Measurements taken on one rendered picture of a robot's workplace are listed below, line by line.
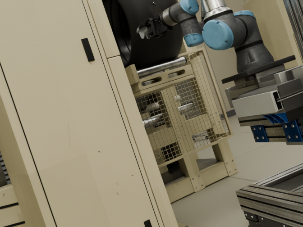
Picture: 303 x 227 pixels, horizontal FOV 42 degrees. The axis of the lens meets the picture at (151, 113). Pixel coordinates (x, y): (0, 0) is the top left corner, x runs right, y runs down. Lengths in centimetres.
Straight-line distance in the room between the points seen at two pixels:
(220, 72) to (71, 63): 709
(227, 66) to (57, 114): 726
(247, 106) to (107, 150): 53
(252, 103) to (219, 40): 28
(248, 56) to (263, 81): 12
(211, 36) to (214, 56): 674
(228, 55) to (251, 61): 679
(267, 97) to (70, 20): 67
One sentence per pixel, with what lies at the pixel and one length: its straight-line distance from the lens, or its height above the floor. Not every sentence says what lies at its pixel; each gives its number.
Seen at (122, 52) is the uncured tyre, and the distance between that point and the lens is 262.
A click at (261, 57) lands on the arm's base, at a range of 162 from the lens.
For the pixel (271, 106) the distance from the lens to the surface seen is 133.
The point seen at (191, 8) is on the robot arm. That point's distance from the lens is 165.
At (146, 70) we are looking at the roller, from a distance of 218.
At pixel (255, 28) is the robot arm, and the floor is 87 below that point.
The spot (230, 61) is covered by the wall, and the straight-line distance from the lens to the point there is 840.
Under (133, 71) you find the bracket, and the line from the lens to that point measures 210.
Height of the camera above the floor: 70
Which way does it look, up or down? 1 degrees down
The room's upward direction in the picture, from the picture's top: 19 degrees counter-clockwise
